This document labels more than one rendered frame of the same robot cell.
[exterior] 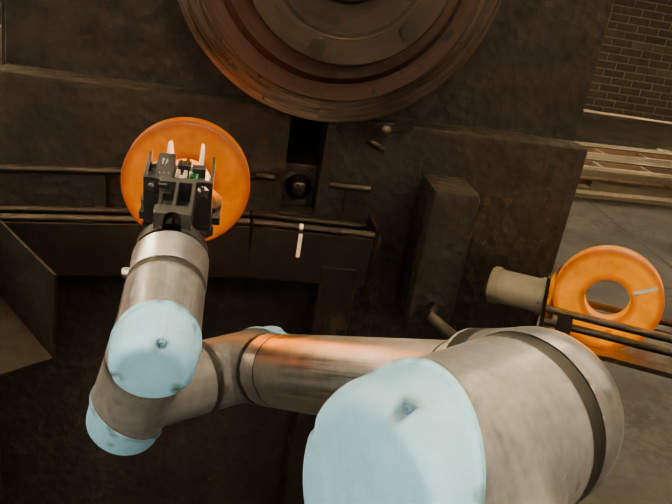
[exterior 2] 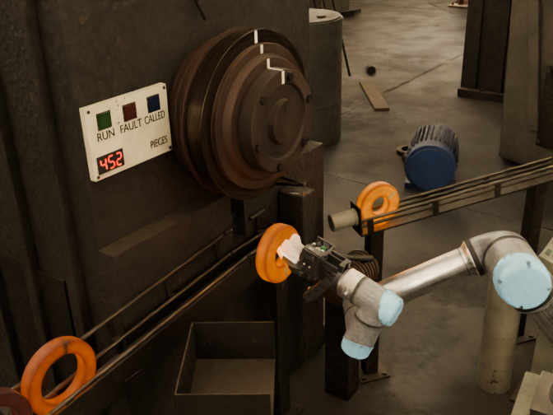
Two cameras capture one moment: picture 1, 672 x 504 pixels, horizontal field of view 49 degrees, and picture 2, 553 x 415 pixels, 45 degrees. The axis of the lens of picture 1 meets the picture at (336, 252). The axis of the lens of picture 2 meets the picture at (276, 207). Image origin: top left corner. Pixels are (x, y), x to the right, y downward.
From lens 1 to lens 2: 1.38 m
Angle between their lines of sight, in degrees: 39
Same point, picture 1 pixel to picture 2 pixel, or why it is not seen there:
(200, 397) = not seen: hidden behind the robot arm
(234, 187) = not seen: hidden behind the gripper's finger
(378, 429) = (526, 271)
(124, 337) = (391, 307)
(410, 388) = (524, 259)
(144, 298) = (379, 294)
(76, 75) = (137, 235)
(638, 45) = not seen: outside the picture
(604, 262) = (376, 191)
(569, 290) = (366, 209)
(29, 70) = (120, 246)
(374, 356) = (440, 267)
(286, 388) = (406, 296)
